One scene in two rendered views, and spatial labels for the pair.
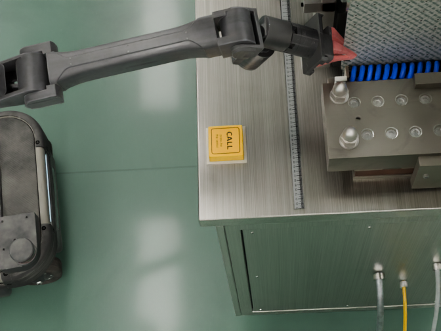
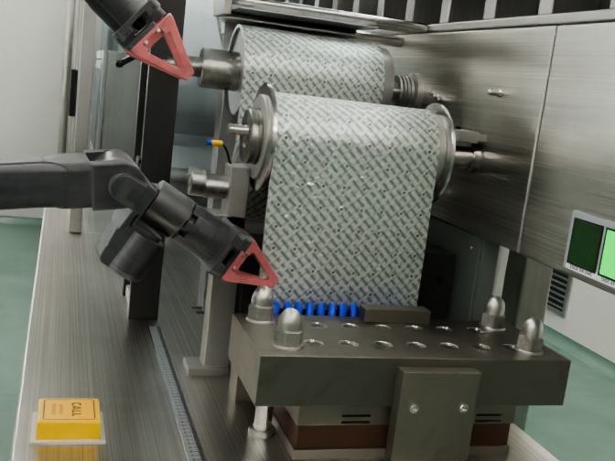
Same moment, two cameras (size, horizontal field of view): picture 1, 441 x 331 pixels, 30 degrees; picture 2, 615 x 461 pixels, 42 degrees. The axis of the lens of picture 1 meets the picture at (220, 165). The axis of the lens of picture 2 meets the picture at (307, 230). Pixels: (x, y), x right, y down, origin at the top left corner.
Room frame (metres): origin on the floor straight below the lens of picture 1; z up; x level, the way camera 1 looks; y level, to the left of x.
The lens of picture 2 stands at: (-0.18, 0.13, 1.33)
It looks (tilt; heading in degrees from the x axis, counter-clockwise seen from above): 10 degrees down; 335
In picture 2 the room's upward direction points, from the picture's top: 7 degrees clockwise
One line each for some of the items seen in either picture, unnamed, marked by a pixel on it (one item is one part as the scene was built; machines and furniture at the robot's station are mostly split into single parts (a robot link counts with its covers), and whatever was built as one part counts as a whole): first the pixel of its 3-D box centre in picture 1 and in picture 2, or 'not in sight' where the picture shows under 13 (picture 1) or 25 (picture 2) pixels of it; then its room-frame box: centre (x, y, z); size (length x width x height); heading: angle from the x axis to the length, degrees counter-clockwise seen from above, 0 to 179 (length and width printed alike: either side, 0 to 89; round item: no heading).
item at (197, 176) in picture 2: not in sight; (196, 180); (0.90, -0.20, 1.18); 0.04 x 0.02 x 0.04; 173
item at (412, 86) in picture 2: not in sight; (396, 91); (1.07, -0.59, 1.33); 0.07 x 0.07 x 0.07; 83
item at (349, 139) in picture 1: (350, 135); (289, 326); (0.63, -0.24, 1.05); 0.04 x 0.04 x 0.04
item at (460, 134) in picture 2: not in sight; (461, 134); (0.82, -0.57, 1.28); 0.06 x 0.05 x 0.02; 83
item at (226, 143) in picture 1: (226, 142); (69, 419); (0.73, -0.02, 0.91); 0.07 x 0.07 x 0.02; 83
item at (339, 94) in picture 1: (339, 90); (262, 303); (0.73, -0.25, 1.05); 0.04 x 0.04 x 0.04
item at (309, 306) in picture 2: (404, 71); (344, 315); (0.76, -0.38, 1.03); 0.21 x 0.04 x 0.03; 83
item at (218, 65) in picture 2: not in sight; (219, 69); (1.11, -0.28, 1.33); 0.06 x 0.06 x 0.06; 83
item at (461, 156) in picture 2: not in sight; (453, 155); (0.82, -0.56, 1.25); 0.07 x 0.04 x 0.04; 83
